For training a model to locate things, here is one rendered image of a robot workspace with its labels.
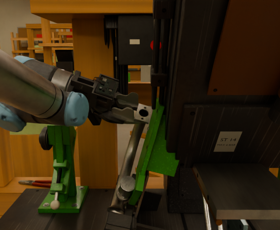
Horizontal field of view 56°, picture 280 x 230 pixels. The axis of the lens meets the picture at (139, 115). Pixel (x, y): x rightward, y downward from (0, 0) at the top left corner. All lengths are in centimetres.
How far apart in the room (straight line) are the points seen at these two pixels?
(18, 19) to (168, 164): 1108
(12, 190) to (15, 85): 73
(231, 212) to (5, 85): 42
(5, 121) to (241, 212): 51
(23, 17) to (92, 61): 1055
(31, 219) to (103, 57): 56
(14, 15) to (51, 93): 1109
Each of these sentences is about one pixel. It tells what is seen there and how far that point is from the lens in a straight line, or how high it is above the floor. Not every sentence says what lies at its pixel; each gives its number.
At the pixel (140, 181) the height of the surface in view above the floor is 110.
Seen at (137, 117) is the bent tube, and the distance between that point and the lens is 71.
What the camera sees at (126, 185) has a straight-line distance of 64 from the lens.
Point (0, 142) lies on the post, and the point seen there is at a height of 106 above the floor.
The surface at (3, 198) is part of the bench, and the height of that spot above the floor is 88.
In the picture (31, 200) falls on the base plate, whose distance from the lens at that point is 101.
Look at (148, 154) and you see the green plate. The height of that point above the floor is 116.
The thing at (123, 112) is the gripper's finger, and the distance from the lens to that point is 69.
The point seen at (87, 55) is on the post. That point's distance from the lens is 96.
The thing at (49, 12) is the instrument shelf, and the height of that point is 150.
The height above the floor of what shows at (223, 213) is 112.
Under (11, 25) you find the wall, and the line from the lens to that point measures 1163.
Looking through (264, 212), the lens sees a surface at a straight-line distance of 51.
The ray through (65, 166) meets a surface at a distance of 88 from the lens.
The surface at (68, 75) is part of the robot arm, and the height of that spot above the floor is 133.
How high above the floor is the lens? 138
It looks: 13 degrees down
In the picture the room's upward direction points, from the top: straight up
